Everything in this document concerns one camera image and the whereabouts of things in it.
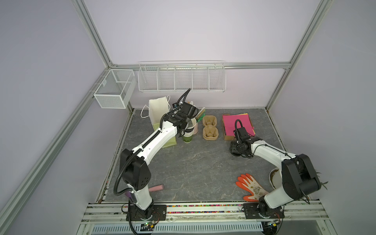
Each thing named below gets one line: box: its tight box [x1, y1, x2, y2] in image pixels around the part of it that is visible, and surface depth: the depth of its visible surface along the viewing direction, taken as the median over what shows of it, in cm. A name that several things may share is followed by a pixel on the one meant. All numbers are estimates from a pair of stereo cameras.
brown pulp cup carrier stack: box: [202, 115, 219, 141], surface depth 104 cm
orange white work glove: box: [235, 173, 269, 202], surface depth 82 cm
